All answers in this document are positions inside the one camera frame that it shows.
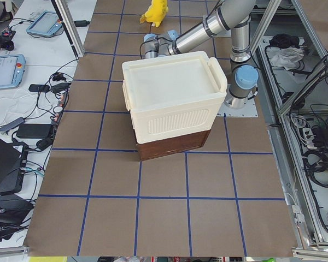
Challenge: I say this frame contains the dark wooden drawer cabinet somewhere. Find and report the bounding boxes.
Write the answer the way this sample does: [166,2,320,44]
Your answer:
[136,129,211,160]

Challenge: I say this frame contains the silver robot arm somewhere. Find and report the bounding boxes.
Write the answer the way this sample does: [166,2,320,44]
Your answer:
[139,1,255,64]

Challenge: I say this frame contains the yellow plush dinosaur toy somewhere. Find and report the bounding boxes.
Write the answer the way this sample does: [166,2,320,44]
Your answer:
[139,0,169,28]

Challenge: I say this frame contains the black power adapter brick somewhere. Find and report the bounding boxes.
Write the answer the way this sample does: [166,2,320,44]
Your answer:
[16,123,51,139]

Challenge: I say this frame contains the grey usb hub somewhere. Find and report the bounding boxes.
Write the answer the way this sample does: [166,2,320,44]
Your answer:
[0,117,25,133]

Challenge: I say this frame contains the white power strip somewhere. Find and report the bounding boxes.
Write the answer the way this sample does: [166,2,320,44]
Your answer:
[302,127,317,149]

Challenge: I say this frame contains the crumpled white cloth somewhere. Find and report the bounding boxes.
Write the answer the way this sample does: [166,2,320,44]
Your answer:
[270,47,304,70]

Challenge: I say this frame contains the black cloth bundle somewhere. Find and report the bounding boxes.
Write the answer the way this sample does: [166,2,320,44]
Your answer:
[269,33,300,49]

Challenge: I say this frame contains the blue teach pendant far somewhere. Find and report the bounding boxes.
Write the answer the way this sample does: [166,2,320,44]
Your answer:
[26,11,62,38]

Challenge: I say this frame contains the blue teach pendant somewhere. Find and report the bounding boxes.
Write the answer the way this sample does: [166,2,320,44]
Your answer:
[0,54,26,90]
[26,11,62,38]

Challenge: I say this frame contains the black laptop computer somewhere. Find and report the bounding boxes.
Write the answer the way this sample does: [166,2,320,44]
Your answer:
[0,139,28,195]

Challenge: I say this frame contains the blue teach pendant near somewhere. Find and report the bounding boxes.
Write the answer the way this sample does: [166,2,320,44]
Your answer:
[0,54,26,90]

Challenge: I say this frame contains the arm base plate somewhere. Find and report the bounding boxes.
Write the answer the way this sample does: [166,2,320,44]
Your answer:
[217,84,259,118]

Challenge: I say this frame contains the aluminium frame post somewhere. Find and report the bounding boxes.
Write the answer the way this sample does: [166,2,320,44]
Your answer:
[51,0,85,59]

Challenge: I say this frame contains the coiled black cables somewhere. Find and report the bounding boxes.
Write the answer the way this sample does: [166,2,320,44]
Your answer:
[303,152,328,189]

